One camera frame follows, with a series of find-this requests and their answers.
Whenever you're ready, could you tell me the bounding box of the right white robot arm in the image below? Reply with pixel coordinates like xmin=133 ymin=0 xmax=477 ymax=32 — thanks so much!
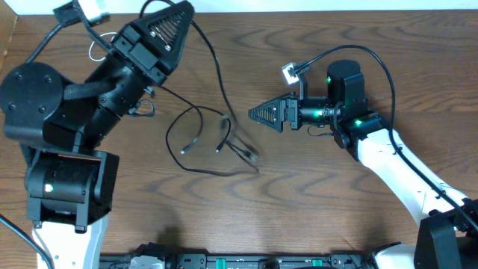
xmin=248 ymin=60 xmax=477 ymax=268

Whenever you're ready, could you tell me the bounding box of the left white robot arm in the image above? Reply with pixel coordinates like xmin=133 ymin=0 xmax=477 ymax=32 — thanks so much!
xmin=1 ymin=1 xmax=194 ymax=268

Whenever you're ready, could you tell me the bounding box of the white usb cable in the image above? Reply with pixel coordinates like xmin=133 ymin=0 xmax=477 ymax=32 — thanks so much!
xmin=88 ymin=31 xmax=119 ymax=62

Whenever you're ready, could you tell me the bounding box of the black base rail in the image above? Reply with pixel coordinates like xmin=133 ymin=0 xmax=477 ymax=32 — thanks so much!
xmin=99 ymin=241 xmax=415 ymax=269

